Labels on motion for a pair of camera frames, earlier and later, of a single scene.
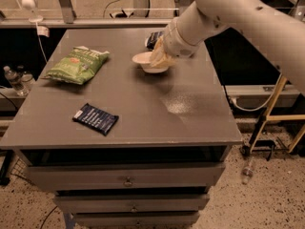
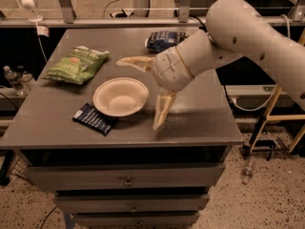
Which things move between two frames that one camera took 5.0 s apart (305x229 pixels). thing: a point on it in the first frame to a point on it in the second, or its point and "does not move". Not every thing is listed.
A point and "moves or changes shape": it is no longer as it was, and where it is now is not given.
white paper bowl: (144, 59) moves or changes shape
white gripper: (178, 45) to (171, 68)
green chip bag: (79, 65) does not move
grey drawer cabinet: (127, 138) does not move
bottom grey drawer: (135, 219) does not move
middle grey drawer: (132, 202) does not move
